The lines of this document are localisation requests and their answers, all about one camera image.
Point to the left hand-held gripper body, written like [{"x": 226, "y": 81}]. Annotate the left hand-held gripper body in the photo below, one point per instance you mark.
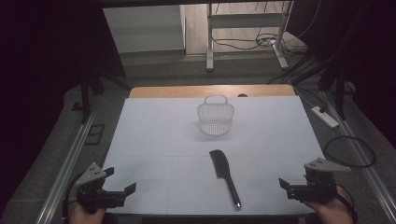
[{"x": 93, "y": 195}]

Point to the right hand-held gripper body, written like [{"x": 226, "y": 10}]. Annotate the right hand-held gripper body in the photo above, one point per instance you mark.
[{"x": 317, "y": 189}]

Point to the black comb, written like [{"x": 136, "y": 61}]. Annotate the black comb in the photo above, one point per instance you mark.
[{"x": 224, "y": 171}]

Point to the white plastic basket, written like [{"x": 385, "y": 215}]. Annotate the white plastic basket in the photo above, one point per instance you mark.
[{"x": 215, "y": 116}]

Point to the person's left hand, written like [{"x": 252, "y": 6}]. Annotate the person's left hand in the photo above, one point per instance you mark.
[{"x": 82, "y": 216}]

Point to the person's right hand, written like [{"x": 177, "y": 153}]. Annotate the person's right hand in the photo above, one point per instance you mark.
[{"x": 331, "y": 213}]

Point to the white table cover sheet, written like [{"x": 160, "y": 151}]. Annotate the white table cover sheet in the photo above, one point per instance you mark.
[{"x": 155, "y": 140}]

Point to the white power strip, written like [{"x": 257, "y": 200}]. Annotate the white power strip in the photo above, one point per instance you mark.
[{"x": 325, "y": 117}]

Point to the black metal stand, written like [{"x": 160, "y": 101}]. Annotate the black metal stand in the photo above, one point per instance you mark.
[
  {"x": 341, "y": 93},
  {"x": 85, "y": 93}
]

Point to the wooden table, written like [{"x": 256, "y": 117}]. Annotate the wooden table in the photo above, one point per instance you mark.
[{"x": 186, "y": 91}]

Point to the black curtain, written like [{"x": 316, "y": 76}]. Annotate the black curtain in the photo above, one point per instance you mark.
[
  {"x": 367, "y": 46},
  {"x": 46, "y": 40}
]

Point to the grey panel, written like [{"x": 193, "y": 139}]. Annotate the grey panel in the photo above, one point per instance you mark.
[{"x": 143, "y": 28}]

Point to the aluminium rail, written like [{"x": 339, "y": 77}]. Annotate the aluminium rail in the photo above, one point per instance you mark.
[
  {"x": 67, "y": 169},
  {"x": 361, "y": 155}
]

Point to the white metal desk frame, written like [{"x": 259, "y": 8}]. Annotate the white metal desk frame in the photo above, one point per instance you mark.
[{"x": 210, "y": 40}]

